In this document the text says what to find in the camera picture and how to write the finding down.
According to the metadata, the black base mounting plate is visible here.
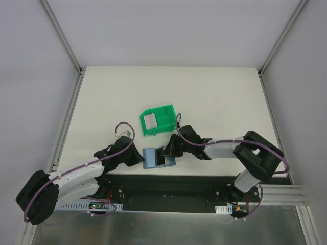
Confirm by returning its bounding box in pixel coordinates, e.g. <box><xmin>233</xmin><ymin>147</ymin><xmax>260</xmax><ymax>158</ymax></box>
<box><xmin>79</xmin><ymin>168</ymin><xmax>293</xmax><ymax>212</ymax></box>

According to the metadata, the right white cable duct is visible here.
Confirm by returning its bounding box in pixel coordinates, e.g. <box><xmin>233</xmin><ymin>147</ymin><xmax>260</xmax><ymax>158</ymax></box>
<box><xmin>215</xmin><ymin>205</ymin><xmax>233</xmax><ymax>215</ymax></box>

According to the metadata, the right aluminium frame post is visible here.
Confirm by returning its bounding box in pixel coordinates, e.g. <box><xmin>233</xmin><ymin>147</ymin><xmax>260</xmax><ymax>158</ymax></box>
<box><xmin>258</xmin><ymin>0</ymin><xmax>310</xmax><ymax>77</ymax></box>

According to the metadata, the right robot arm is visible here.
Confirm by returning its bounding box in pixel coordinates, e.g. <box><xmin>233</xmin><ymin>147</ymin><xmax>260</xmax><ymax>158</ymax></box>
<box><xmin>156</xmin><ymin>125</ymin><xmax>284</xmax><ymax>204</ymax></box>

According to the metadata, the white cable duct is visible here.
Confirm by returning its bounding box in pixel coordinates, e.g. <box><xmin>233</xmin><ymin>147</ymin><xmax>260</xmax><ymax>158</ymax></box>
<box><xmin>56</xmin><ymin>200</ymin><xmax>123</xmax><ymax>212</ymax></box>
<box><xmin>215</xmin><ymin>205</ymin><xmax>233</xmax><ymax>215</ymax></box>

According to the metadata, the left aluminium frame post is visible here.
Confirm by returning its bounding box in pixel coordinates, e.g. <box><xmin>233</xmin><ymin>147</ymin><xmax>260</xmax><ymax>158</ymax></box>
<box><xmin>38</xmin><ymin>0</ymin><xmax>83</xmax><ymax>75</ymax></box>

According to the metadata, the green plastic bin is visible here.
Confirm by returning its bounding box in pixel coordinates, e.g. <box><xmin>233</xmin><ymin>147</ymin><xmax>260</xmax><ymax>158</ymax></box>
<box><xmin>139</xmin><ymin>104</ymin><xmax>176</xmax><ymax>136</ymax></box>

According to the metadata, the aluminium frame post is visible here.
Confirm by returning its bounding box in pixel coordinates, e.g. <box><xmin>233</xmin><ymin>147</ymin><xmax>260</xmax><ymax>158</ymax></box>
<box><xmin>258</xmin><ymin>0</ymin><xmax>310</xmax><ymax>77</ymax></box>
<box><xmin>38</xmin><ymin>0</ymin><xmax>83</xmax><ymax>75</ymax></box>

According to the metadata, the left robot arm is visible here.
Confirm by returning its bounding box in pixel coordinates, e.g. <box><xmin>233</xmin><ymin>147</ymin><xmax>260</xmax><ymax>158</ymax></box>
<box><xmin>16</xmin><ymin>136</ymin><xmax>144</xmax><ymax>225</ymax></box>

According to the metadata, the blue leather card holder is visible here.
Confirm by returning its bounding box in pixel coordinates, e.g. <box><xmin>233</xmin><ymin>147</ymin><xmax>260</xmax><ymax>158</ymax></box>
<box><xmin>143</xmin><ymin>148</ymin><xmax>176</xmax><ymax>169</ymax></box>

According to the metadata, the aluminium front rail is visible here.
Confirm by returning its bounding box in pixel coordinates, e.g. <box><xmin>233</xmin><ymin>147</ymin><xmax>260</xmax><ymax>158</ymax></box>
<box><xmin>32</xmin><ymin>185</ymin><xmax>310</xmax><ymax>205</ymax></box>

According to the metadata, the left white cable duct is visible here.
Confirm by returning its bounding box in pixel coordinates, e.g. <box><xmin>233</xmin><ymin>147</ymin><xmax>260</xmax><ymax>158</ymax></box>
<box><xmin>56</xmin><ymin>200</ymin><xmax>123</xmax><ymax>212</ymax></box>

